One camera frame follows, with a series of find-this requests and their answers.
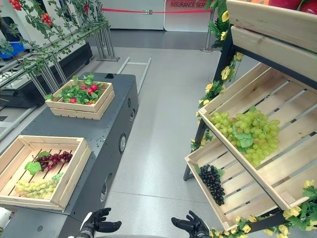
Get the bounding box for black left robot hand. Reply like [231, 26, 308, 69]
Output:
[79, 207, 122, 234]

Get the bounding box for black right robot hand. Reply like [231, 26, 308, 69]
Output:
[171, 210, 211, 236]

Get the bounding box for black grape bunch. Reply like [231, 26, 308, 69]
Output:
[194, 164, 226, 206]

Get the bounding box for low slanted wooden crate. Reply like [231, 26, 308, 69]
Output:
[184, 137, 279, 232]

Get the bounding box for wooden crate with mixed grapes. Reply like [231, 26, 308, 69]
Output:
[0, 135, 93, 212]

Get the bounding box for pale green grape bunch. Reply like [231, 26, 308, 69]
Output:
[14, 173, 64, 199]

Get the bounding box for dark red grape bunch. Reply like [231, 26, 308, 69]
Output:
[24, 150, 74, 176]

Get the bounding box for dark grey cart table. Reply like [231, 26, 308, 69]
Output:
[0, 72, 139, 238]

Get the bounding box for large slanted wooden crate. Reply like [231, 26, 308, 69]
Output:
[198, 62, 317, 211]

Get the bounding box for large green grape bunch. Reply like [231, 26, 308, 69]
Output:
[210, 106, 281, 167]

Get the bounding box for wooden crate with radishes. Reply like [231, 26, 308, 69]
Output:
[45, 79, 116, 121]

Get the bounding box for red radishes with green leaves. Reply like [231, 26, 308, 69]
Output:
[45, 72, 104, 106]

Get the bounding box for yellow flower garland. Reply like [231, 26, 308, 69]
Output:
[190, 0, 317, 238]

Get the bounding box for black long case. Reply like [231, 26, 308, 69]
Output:
[0, 41, 94, 109]

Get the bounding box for metal rack with tomato vines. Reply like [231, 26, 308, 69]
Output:
[0, 0, 120, 93]

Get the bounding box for silver stanchion pole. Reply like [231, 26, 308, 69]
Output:
[200, 8, 216, 53]

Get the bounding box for blue plastic bin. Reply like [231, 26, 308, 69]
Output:
[0, 39, 26, 60]

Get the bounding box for white counter with red sign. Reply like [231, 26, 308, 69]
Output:
[100, 0, 213, 32]

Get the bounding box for wooden crate with red fruit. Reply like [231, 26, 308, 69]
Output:
[226, 0, 317, 56]

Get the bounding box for red barrier tape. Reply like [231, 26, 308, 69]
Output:
[100, 7, 214, 14]

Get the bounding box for red fruit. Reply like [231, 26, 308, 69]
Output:
[268, 0, 317, 16]

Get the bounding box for aluminium ladder frame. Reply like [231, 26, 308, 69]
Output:
[115, 57, 152, 93]

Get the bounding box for black shelf frame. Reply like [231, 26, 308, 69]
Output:
[183, 23, 317, 238]

